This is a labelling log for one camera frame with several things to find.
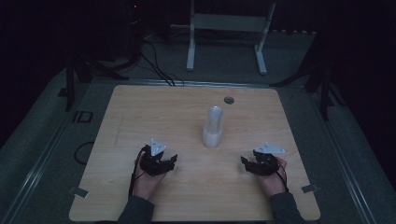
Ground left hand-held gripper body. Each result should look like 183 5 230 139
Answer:
138 137 168 177

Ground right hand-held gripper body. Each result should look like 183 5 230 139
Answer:
248 142 287 177

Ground stack of clear plastic cups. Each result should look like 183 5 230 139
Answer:
202 105 224 149

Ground person's left hand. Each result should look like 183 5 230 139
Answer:
132 151 166 201

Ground person's right hand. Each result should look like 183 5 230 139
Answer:
259 156 290 198

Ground grey tape strip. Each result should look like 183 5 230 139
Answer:
301 183 321 194
68 186 90 199

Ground black tripod stand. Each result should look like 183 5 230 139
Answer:
64 50 130 112
269 60 347 123

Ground white metal stand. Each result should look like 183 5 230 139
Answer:
186 0 277 76

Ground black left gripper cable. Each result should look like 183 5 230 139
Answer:
128 145 150 199

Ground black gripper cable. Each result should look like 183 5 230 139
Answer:
275 160 290 193
128 145 150 199

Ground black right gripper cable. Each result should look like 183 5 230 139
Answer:
275 160 290 193

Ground black looped cable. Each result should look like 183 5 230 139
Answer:
73 141 95 166

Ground black floor cables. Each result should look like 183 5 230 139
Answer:
139 39 185 88

